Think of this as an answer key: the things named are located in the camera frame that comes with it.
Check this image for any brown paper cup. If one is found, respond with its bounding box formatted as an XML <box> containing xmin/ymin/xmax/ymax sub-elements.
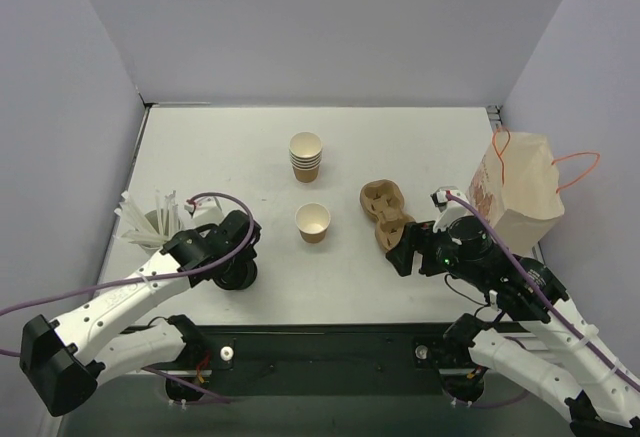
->
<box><xmin>295</xmin><ymin>203</ymin><xmax>331</xmax><ymax>244</ymax></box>

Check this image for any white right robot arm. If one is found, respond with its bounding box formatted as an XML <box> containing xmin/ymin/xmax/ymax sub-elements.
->
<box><xmin>386</xmin><ymin>215</ymin><xmax>639</xmax><ymax>436</ymax></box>

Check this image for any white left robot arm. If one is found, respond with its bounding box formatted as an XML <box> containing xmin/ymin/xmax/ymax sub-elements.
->
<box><xmin>19</xmin><ymin>210</ymin><xmax>261</xmax><ymax>417</ymax></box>

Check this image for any white cup holding straws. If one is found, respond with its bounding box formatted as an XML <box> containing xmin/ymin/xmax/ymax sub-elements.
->
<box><xmin>144</xmin><ymin>210</ymin><xmax>166</xmax><ymax>249</ymax></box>

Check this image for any stack of black cup lids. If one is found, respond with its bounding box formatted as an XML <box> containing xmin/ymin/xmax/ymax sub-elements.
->
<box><xmin>212</xmin><ymin>259</ymin><xmax>258</xmax><ymax>291</ymax></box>

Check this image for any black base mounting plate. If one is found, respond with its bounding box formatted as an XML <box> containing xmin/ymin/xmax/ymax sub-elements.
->
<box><xmin>143</xmin><ymin>324</ymin><xmax>496</xmax><ymax>398</ymax></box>

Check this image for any stack of brown paper cups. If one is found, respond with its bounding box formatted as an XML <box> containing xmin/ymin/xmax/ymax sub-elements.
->
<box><xmin>289</xmin><ymin>132</ymin><xmax>323</xmax><ymax>183</ymax></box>

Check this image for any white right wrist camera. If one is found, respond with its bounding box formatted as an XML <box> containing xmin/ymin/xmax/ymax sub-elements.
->
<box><xmin>431</xmin><ymin>187</ymin><xmax>468</xmax><ymax>233</ymax></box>

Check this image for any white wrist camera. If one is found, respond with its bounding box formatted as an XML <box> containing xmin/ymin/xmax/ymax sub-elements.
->
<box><xmin>431</xmin><ymin>187</ymin><xmax>468</xmax><ymax>233</ymax></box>
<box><xmin>184</xmin><ymin>197</ymin><xmax>224</xmax><ymax>228</ymax></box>

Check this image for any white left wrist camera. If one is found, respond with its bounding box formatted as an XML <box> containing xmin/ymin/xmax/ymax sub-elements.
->
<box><xmin>184</xmin><ymin>197</ymin><xmax>224</xmax><ymax>228</ymax></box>

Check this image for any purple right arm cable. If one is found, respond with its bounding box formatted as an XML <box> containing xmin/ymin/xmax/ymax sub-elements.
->
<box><xmin>447</xmin><ymin>192</ymin><xmax>640</xmax><ymax>408</ymax></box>

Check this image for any paper bag with orange handles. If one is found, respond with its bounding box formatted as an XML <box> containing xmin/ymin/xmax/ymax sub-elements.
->
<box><xmin>466</xmin><ymin>127</ymin><xmax>600</xmax><ymax>255</ymax></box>

